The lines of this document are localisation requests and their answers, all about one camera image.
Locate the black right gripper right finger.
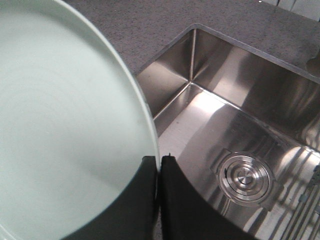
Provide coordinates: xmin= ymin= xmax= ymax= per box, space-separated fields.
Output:
xmin=159 ymin=155 xmax=254 ymax=240

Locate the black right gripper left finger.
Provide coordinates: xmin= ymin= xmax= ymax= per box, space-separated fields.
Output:
xmin=64 ymin=156 xmax=158 ymax=240

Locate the light green round plate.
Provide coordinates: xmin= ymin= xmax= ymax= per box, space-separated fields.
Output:
xmin=0 ymin=0 xmax=158 ymax=240

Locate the round steel sink drain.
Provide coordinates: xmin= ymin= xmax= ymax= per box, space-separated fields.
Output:
xmin=209 ymin=148 xmax=278 ymax=211

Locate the stainless steel sink basin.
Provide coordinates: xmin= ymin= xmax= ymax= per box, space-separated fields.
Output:
xmin=137 ymin=25 xmax=320 ymax=240

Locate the stainless steel kitchen faucet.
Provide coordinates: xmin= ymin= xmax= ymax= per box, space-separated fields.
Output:
xmin=306 ymin=50 xmax=320 ymax=78

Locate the white pleated curtain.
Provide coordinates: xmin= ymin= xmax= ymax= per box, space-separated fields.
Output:
xmin=275 ymin=0 xmax=320 ymax=22

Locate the grey wire dish rack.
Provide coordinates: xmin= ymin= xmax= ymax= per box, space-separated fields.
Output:
xmin=281 ymin=165 xmax=320 ymax=240

